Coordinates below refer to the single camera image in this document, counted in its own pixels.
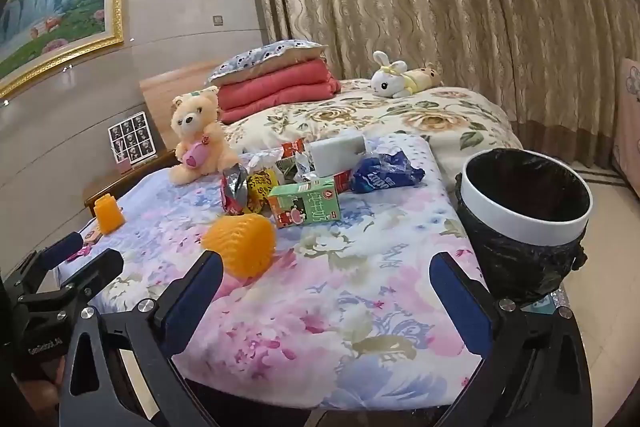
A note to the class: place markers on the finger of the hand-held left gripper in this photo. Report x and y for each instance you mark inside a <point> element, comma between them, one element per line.
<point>60,251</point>
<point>97,269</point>

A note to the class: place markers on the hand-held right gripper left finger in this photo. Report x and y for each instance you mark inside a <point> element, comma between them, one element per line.
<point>192,302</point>

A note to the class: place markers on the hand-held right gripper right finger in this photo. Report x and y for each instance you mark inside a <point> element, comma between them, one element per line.
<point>460,302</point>

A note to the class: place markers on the orange foam fruit net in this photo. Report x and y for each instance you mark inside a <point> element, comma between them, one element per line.
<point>242,244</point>

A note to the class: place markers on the white bin with black bag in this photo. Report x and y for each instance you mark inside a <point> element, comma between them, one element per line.
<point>520,217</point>

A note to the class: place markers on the silver red snack packet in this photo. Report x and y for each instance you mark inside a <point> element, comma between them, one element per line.
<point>234,192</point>

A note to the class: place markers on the yellow snack packet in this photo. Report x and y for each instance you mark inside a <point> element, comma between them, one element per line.
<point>261,187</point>

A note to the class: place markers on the green milk carton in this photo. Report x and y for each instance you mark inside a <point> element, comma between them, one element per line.
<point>305,204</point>

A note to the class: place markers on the blue plastic wrapper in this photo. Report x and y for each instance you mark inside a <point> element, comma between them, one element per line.
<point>385,169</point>

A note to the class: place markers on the white wrapper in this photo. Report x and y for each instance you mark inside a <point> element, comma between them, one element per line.
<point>307,167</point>

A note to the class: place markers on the red candy wrapper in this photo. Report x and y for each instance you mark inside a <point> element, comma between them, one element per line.
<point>292,148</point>

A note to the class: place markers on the white foam block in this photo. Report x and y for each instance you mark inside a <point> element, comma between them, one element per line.
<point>335,152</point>

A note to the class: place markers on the orange cup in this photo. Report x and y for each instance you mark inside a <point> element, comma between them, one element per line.
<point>109,214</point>

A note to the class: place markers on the teal printed stool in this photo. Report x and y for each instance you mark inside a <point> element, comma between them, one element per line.
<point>547,302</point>

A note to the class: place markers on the wooden nightstand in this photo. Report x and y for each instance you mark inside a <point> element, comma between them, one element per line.
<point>125,184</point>

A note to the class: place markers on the small pink holder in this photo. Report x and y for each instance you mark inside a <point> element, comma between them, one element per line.
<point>123,165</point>

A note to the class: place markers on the pink blue floral blanket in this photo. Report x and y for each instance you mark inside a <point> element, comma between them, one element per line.
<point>325,297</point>

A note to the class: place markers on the black white photo sheet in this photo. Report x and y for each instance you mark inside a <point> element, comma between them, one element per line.
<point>131,137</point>

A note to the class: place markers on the wooden headboard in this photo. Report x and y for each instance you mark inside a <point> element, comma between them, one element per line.
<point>157,102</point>

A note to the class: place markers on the cream teddy bear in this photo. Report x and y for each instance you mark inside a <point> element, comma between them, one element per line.
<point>192,117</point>

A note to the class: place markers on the beige floral bedspread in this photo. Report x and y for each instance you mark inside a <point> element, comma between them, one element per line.
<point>400,122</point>

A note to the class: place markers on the red folded quilt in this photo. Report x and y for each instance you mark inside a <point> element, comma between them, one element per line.
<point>275,92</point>

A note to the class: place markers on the small brown bear plush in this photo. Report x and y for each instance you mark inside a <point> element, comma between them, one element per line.
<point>425,77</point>

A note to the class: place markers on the white rabbit plush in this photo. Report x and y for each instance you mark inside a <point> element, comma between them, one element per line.
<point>390,82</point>

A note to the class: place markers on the gold framed landscape painting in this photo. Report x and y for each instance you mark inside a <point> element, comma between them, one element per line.
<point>60,7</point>

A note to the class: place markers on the pink heart print cover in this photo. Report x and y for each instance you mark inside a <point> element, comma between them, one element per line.
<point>627,117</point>

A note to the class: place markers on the blue patterned pillow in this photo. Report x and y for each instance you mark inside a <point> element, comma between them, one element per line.
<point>265,54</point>

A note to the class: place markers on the wall switch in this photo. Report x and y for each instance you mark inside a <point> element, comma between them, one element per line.
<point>217,20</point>

